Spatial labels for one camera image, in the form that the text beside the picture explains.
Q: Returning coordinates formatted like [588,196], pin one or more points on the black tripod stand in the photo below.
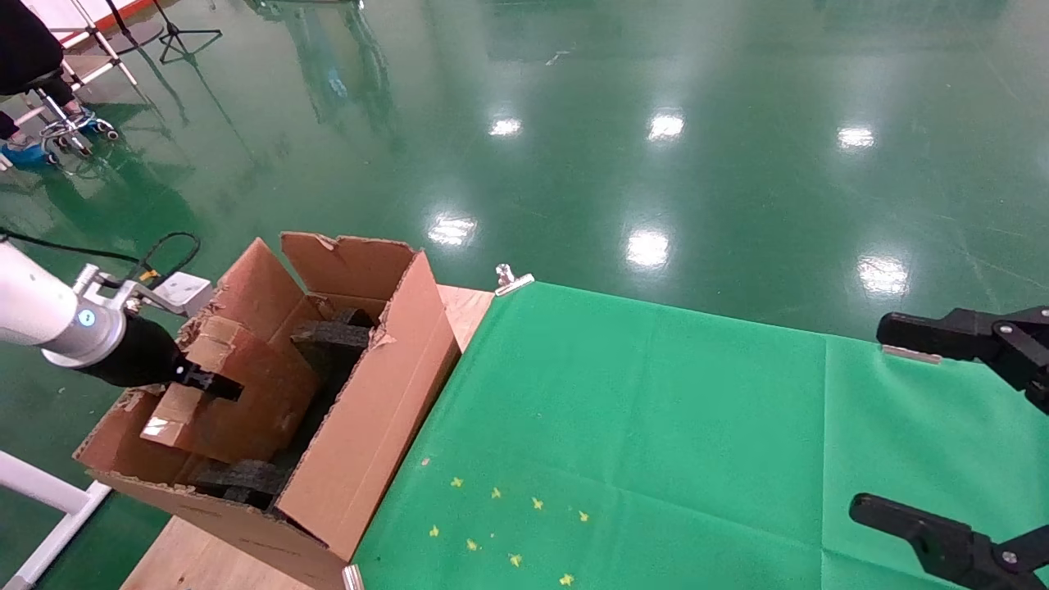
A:
[174,31]

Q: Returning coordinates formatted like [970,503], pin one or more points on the person in black clothes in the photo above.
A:
[24,41]

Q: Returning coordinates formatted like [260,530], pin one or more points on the small taped cardboard box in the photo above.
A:
[262,401]

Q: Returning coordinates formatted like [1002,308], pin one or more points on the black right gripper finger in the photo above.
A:
[951,549]
[983,340]

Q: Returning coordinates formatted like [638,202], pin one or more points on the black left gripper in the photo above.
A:
[139,356]

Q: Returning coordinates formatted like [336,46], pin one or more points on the large open cardboard carton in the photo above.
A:
[393,393]

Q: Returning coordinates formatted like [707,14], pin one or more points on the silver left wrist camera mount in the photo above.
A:
[187,291]

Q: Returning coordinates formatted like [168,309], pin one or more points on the wheeled chrome stool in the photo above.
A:
[70,123]

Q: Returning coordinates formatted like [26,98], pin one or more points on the white desk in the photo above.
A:
[121,65]

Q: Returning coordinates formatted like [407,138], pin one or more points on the green tablecloth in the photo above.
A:
[656,426]

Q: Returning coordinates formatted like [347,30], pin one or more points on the white metal floor frame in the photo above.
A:
[57,487]

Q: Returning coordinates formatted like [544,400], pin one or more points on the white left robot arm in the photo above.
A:
[33,307]

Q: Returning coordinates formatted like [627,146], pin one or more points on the black foam insert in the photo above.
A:
[332,336]
[246,479]

